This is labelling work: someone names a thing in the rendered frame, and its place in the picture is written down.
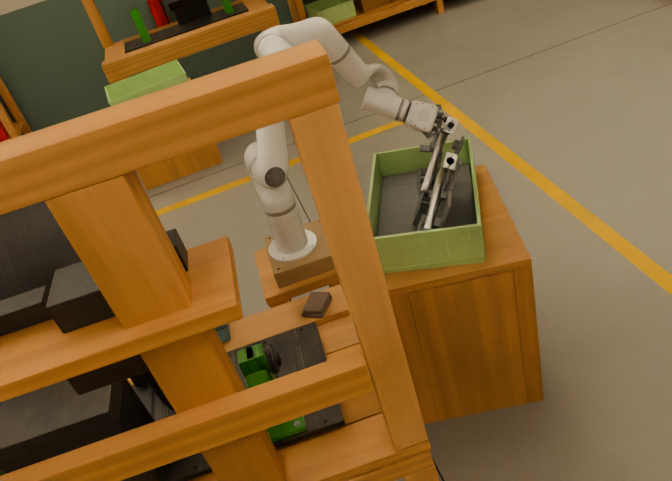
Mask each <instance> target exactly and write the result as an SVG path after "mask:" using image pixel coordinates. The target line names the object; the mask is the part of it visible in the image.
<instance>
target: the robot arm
mask: <svg viewBox="0 0 672 481"><path fill-rule="evenodd" d="M315 39H318V41H319V42H320V44H321V45H322V46H323V48H324V49H325V51H326V52H327V54H328V56H329V59H330V63H331V66H332V67H333V68H334V69H335V70H336V71H337V72H338V73H339V74H340V75H341V76H342V78H343V79H344V80H345V81H346V82H347V83H348V84H349V85H351V86H352V87H355V88H359V87H361V86H363V85H364V84H365V83H366V82H367V81H368V80H369V78H371V79H372V80H373V81H374V82H375V83H376V84H377V86H378V88H377V89H375V88H373V87H368V89H367V90H366V93H365V95H364V98H363V101H362V106H361V108H362V109H363V110H366V111H369V112H372V113H374V114H377V115H380V116H383V117H386V118H389V119H392V120H396V121H397V122H402V120H403V122H404V125H406V126H408V127H410V128H412V129H414V130H416V131H418V132H421V133H423V134H424V135H425V136H426V138H427V139H430V138H431V137H432V136H433V135H435V134H437V133H442V134H445V135H448V134H449V135H450V133H447V132H444V131H443V129H444V128H438V127H436V126H434V122H435V119H436V118H437V119H441V120H443V122H445V123H446V120H447V117H446V116H445V115H444V113H443V111H442V107H441V104H437V105H432V104H429V103H425V102H420V101H415V100H412V102H410V104H409V100H407V99H404V98H401V97H399V96H397V94H398V91H399V82H398V80H397V79H396V77H395V76H394V75H393V74H392V73H391V71H390V70H389V69H388V68H387V67H385V66H384V65H382V64H377V63H373V64H365V63H364V62H363V60H362V59H361V58H360V57H359V56H358V54H357V53H356V52H355V51H354V50H353V48H352V47H351V46H350V45H349V44H348V42H347V41H346V40H345V39H344V38H343V37H342V35H341V34H340V33H339V32H338V31H337V30H336V28H335V27H334V26H333V25H332V24H331V23H330V22H329V21H328V20H326V19H324V18H322V17H312V18H308V19H305V20H302V21H299V22H296V23H292V24H286V25H279V26H275V27H272V28H269V29H267V30H265V31H263V32H262V33H261V34H259V35H258V36H257V38H256V39H255V41H254V52H255V54H256V56H257V57H258V58H260V57H263V56H266V55H269V54H272V53H275V52H278V51H281V50H285V49H288V48H291V47H294V46H297V45H300V44H303V43H306V42H309V41H312V40H315ZM431 130H432V132H431V133H430V134H429V132H430V131H431ZM256 138H257V141H256V142H253V143H252V144H250V145H249V146H248V147H247V149H246V151H245V154H244V162H245V166H246V169H247V171H248V174H249V176H250V179H251V181H252V183H253V186H254V188H255V190H256V192H257V194H258V197H259V199H260V201H261V204H262V207H263V210H264V212H265V215H266V218H267V221H268V224H269V227H270V230H271V232H272V235H273V238H274V240H273V241H272V242H271V244H270V245H269V249H268V251H269V255H270V257H271V258H272V259H274V260H276V261H278V262H293V261H297V260H300V259H302V258H304V257H306V256H307V255H309V254H310V253H311V252H312V251H313V250H314V249H315V247H316V245H317V238H316V235H315V234H314V233H313V232H311V231H309V230H305V229H304V227H303V224H302V220H301V217H300V214H299V211H298V208H297V204H296V201H295V198H294V195H293V192H292V189H291V187H290V185H289V183H288V181H287V178H288V174H289V160H288V150H287V143H286V134H285V121H282V122H279V123H276V124H273V125H270V126H267V127H264V128H261V129H258V130H256Z"/></svg>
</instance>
